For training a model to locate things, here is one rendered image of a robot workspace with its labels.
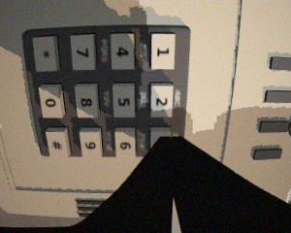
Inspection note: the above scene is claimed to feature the black phone keypad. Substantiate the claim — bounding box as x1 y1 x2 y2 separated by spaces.
22 25 191 159

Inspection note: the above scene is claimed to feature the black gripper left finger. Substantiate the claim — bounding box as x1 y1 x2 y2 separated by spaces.
0 136 176 233

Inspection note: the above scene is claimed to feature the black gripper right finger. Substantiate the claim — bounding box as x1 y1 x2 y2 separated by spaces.
171 136 291 233

